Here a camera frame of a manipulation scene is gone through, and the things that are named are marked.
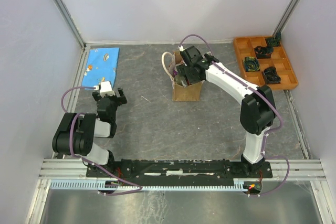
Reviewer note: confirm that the aluminium frame rail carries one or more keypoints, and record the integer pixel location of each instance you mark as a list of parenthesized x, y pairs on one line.
[(300, 169)]

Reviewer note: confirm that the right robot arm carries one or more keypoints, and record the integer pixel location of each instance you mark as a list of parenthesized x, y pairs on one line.
[(257, 106)]

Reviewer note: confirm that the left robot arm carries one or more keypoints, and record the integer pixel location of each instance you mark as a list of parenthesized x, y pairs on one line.
[(75, 135)]

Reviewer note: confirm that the clear green glass bottle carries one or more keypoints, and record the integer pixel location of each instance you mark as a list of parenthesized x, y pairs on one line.
[(180, 80)]

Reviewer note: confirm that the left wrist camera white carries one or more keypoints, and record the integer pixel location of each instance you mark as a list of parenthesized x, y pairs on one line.
[(105, 89)]

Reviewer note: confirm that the black rolled belt lower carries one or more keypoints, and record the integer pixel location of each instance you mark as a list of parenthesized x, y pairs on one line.
[(271, 76)]

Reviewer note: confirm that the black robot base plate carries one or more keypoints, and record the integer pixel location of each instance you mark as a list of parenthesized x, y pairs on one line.
[(150, 173)]

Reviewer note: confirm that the orange compartment tray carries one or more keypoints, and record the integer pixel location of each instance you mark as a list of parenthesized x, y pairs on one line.
[(244, 47)]

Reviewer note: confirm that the blue yellow rolled tie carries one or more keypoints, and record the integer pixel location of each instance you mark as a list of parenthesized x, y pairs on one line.
[(251, 64)]

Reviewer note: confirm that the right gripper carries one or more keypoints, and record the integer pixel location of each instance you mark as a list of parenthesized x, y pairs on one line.
[(182, 70)]

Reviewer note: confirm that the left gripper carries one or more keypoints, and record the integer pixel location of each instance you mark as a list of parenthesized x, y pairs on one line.
[(122, 98)]

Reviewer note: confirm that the green rolled tie corner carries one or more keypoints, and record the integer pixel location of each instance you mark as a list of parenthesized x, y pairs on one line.
[(274, 41)]

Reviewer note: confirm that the brown canvas tote bag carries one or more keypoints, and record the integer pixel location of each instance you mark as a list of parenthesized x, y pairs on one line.
[(187, 93)]

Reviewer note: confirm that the blue patterned cloth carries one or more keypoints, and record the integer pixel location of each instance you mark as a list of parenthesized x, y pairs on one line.
[(101, 66)]

